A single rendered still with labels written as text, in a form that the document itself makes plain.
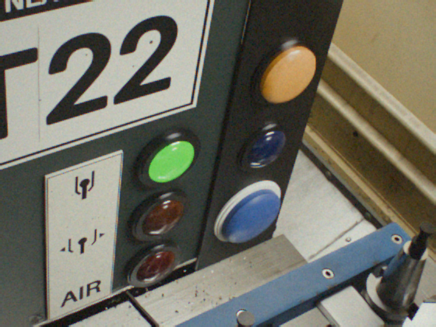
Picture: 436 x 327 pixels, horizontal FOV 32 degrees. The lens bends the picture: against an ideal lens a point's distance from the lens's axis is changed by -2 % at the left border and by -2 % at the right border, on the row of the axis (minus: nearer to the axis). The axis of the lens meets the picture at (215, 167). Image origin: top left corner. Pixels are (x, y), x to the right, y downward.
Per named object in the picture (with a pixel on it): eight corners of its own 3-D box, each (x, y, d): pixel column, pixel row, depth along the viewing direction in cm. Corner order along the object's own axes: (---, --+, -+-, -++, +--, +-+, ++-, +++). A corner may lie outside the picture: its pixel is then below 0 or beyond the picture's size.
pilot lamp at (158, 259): (177, 276, 35) (182, 245, 33) (134, 294, 34) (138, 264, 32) (170, 267, 35) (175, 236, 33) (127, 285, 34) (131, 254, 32)
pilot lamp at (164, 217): (185, 230, 32) (191, 194, 31) (139, 248, 31) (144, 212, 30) (177, 220, 33) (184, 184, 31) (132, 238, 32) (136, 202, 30)
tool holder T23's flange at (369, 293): (390, 273, 86) (396, 259, 84) (426, 312, 83) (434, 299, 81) (349, 294, 83) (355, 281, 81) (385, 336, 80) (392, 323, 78)
